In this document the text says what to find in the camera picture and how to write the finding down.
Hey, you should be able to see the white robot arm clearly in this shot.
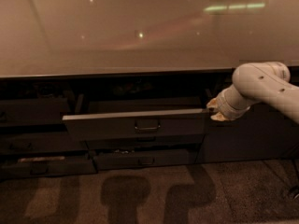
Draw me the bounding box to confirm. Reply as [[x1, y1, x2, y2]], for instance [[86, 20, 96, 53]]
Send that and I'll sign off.
[[206, 62, 299, 123]]

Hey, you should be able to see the green snack bag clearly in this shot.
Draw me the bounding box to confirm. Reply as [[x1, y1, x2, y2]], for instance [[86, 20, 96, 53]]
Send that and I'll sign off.
[[112, 82, 153, 96]]

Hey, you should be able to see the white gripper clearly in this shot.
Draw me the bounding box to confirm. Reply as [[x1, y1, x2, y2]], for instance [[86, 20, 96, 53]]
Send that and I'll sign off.
[[206, 89, 250, 121]]

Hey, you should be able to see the dark cabinet door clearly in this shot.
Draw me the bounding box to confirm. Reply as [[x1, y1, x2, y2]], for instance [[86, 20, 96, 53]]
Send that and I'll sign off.
[[195, 75, 299, 164]]

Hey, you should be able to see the dark drawer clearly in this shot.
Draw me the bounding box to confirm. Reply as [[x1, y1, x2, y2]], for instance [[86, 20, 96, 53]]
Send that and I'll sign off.
[[0, 132, 87, 155], [0, 98, 70, 127], [86, 134, 205, 149], [63, 97, 207, 141], [93, 149, 197, 170], [0, 158, 96, 180]]

